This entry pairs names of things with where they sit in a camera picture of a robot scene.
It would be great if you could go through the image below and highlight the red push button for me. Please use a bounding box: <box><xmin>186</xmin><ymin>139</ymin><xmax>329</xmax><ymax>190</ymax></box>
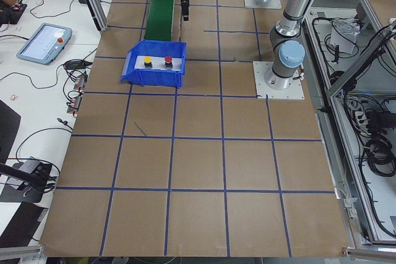
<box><xmin>164</xmin><ymin>56</ymin><xmax>173</xmax><ymax>69</ymax></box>

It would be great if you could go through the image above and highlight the yellow push button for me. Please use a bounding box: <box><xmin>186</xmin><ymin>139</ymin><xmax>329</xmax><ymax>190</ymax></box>
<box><xmin>144</xmin><ymin>56</ymin><xmax>153</xmax><ymax>68</ymax></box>

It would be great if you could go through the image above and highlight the green conveyor belt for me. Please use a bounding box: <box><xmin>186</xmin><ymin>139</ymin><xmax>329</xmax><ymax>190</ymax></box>
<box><xmin>144</xmin><ymin>0</ymin><xmax>174</xmax><ymax>41</ymax></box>

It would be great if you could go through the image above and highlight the blue bin left side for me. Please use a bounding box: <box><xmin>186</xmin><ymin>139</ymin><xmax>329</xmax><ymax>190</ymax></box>
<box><xmin>121</xmin><ymin>40</ymin><xmax>186</xmax><ymax>88</ymax></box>

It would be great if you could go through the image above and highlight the near teach pendant tablet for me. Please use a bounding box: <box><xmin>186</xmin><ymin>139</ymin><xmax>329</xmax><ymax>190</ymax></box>
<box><xmin>16</xmin><ymin>23</ymin><xmax>72</xmax><ymax>65</ymax></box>

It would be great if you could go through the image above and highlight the white paper box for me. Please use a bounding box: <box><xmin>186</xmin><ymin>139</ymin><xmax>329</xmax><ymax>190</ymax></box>
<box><xmin>330</xmin><ymin>18</ymin><xmax>360</xmax><ymax>54</ymax></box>

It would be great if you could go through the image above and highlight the black electronics box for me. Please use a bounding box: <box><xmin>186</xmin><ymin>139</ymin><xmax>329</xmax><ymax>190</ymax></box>
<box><xmin>0</xmin><ymin>2</ymin><xmax>27</xmax><ymax>25</ymax></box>

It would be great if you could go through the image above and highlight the black monitor stand base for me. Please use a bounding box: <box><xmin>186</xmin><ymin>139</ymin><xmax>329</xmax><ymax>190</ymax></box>
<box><xmin>0</xmin><ymin>160</ymin><xmax>53</xmax><ymax>204</ymax></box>

